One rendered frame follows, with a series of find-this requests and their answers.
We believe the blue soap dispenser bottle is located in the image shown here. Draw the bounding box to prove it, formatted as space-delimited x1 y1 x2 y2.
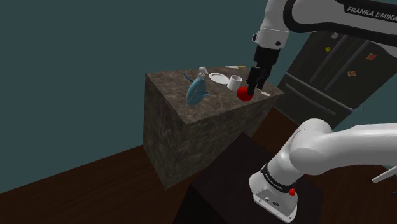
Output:
185 66 209 106

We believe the white cup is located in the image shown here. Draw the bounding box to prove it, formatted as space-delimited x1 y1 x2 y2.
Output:
226 74 244 92

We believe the marble counter block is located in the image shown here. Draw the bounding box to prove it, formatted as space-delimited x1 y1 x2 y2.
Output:
143 66 286 190

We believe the dark robot stand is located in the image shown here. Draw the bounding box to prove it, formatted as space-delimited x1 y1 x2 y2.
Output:
172 132 325 224

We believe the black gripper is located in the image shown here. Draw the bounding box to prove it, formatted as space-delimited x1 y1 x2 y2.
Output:
246 45 281 95

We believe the black refrigerator with magnets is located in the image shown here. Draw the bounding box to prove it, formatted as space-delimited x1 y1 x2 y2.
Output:
272 30 397 129

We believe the red bowl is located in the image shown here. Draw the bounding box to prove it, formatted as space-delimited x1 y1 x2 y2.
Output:
236 86 254 102

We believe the white plate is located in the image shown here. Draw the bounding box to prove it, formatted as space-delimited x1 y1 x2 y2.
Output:
208 72 231 85

